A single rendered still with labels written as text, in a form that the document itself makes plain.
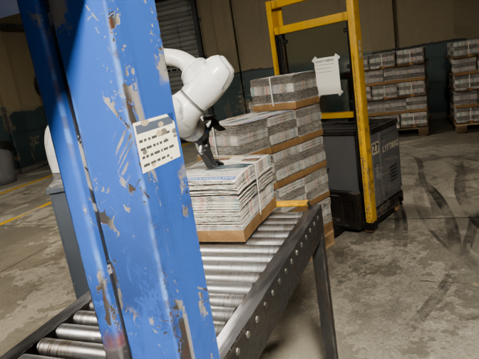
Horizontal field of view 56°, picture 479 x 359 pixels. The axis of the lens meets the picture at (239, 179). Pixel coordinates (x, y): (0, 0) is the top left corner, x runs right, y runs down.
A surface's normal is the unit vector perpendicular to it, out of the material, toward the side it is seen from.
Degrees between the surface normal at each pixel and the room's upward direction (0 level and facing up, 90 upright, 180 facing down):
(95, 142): 90
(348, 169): 90
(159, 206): 90
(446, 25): 90
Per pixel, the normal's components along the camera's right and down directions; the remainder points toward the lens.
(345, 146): -0.66, 0.27
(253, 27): -0.36, 0.27
